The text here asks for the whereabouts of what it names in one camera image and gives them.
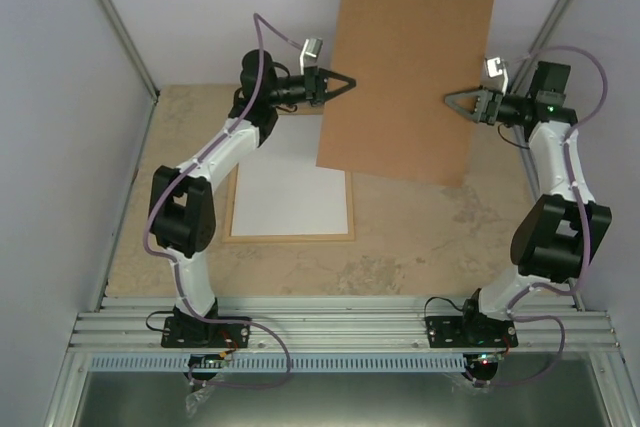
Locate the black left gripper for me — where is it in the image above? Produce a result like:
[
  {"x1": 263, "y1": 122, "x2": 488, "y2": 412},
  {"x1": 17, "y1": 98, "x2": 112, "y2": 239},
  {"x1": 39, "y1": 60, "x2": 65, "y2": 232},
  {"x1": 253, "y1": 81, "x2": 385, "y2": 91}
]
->
[{"x1": 265, "y1": 67, "x2": 354, "y2": 107}]

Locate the brown backing board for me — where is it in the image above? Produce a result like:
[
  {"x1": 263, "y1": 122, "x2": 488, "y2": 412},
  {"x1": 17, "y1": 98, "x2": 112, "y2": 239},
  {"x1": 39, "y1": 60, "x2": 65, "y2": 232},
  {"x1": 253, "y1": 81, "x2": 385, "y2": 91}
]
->
[{"x1": 316, "y1": 0, "x2": 494, "y2": 187}]

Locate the light wooden picture frame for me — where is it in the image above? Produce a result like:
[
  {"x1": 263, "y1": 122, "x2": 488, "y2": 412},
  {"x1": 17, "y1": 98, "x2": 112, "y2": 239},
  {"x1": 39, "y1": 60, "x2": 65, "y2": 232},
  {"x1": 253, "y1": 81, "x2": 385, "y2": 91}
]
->
[{"x1": 221, "y1": 106, "x2": 357, "y2": 244}]

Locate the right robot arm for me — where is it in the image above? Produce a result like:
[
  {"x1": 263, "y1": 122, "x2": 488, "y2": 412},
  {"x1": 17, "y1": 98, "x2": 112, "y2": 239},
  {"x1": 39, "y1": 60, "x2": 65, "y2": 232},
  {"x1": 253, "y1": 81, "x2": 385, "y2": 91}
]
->
[{"x1": 444, "y1": 61, "x2": 612, "y2": 346}]

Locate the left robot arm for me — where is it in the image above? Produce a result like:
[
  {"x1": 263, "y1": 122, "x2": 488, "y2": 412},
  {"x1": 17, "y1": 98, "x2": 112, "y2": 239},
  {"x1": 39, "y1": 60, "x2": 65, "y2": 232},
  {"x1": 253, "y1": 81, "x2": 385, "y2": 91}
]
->
[{"x1": 143, "y1": 49, "x2": 357, "y2": 346}]

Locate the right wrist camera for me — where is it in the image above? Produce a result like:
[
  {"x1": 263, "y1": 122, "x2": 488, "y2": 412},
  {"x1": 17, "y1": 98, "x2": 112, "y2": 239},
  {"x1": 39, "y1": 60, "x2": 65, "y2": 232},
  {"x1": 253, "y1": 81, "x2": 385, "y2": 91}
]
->
[{"x1": 484, "y1": 56, "x2": 509, "y2": 94}]

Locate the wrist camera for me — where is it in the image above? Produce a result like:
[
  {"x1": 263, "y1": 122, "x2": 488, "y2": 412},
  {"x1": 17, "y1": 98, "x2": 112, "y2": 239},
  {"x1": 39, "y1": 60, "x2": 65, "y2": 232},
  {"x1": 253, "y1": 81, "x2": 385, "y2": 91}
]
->
[
  {"x1": 299, "y1": 37, "x2": 323, "y2": 73},
  {"x1": 484, "y1": 56, "x2": 509, "y2": 94}
]

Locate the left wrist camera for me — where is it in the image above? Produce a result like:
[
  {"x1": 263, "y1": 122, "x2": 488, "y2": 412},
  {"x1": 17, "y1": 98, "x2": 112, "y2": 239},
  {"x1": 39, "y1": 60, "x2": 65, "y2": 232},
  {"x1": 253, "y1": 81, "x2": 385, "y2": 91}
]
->
[{"x1": 299, "y1": 37, "x2": 323, "y2": 73}]

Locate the right aluminium corner post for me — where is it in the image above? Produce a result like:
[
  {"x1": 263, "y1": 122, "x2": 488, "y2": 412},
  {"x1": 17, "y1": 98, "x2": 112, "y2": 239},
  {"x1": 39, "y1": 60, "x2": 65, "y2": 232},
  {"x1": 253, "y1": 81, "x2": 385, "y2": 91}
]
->
[{"x1": 507, "y1": 0, "x2": 573, "y2": 93}]

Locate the aluminium corner post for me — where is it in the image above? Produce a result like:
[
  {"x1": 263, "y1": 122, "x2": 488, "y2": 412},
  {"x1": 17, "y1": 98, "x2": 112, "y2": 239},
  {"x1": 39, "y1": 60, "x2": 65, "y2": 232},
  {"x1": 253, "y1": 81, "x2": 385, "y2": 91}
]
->
[
  {"x1": 96, "y1": 0, "x2": 160, "y2": 103},
  {"x1": 507, "y1": 0, "x2": 573, "y2": 93}
]

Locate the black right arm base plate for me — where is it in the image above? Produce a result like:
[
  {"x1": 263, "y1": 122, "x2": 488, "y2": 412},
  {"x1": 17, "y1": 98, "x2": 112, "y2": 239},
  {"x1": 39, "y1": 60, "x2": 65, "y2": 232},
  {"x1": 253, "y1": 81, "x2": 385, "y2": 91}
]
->
[{"x1": 425, "y1": 315, "x2": 519, "y2": 348}]

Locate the left aluminium corner post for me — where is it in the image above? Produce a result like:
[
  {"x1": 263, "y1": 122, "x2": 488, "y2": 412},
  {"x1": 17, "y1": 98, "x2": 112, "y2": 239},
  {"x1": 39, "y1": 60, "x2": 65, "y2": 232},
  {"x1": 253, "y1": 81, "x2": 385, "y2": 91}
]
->
[{"x1": 96, "y1": 0, "x2": 160, "y2": 103}]

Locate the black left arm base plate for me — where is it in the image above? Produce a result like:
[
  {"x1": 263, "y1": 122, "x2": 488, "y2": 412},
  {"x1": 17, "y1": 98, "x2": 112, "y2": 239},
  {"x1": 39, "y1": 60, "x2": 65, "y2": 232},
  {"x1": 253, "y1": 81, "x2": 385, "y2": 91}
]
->
[{"x1": 160, "y1": 310, "x2": 251, "y2": 350}]

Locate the aluminium mounting rail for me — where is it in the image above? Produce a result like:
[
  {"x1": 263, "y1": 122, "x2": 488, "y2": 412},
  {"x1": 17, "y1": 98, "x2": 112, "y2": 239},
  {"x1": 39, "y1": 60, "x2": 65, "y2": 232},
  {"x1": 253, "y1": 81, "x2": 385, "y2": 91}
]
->
[{"x1": 69, "y1": 295, "x2": 620, "y2": 353}]

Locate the slotted grey cable duct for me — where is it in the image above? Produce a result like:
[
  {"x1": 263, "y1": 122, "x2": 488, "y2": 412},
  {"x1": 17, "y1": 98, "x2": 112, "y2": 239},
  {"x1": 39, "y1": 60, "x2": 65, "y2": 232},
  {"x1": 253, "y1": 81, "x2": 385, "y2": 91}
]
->
[{"x1": 89, "y1": 353, "x2": 466, "y2": 373}]

